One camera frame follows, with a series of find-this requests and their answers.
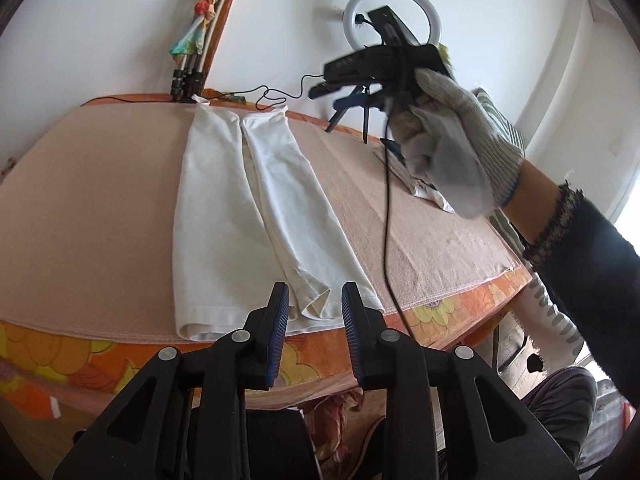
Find person's leg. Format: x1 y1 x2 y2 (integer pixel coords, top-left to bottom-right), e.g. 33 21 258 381
521 366 599 468

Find folded stands with colourful cloth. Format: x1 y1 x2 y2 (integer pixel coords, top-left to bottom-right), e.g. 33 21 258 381
169 0 239 105

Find orange floral blanket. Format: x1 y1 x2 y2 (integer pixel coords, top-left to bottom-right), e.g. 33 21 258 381
0 87 533 421

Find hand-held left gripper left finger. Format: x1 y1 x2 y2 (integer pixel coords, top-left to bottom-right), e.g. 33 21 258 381
52 282 291 480

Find person's right hand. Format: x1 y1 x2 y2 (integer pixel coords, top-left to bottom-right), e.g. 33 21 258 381
387 67 526 221

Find red patterned cloth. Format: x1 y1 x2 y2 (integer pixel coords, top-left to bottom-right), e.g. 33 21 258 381
299 389 392 480

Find black phone holder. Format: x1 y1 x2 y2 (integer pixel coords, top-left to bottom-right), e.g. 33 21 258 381
366 5 427 52

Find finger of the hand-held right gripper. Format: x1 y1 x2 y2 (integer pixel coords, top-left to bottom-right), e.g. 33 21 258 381
308 81 352 101

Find person's right forearm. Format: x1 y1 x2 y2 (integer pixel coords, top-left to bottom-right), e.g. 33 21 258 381
502 157 640 403

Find white ring light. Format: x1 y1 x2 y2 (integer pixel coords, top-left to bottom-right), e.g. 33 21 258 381
343 0 444 61

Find beige towel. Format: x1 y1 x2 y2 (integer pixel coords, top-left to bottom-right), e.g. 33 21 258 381
0 92 522 347

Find white cloth pile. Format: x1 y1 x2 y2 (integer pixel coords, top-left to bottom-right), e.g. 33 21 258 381
374 144 458 217

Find thin black cable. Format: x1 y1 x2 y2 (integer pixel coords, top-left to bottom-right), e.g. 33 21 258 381
80 74 326 112

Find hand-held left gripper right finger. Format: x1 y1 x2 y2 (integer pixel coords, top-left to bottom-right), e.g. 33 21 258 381
341 282 581 480

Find blue black tripod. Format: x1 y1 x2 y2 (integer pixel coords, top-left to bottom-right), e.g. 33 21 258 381
325 84 386 145

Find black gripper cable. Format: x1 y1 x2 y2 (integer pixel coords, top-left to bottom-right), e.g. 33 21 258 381
380 105 429 349

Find white pants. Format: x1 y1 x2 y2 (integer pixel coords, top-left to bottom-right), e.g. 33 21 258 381
172 94 386 343

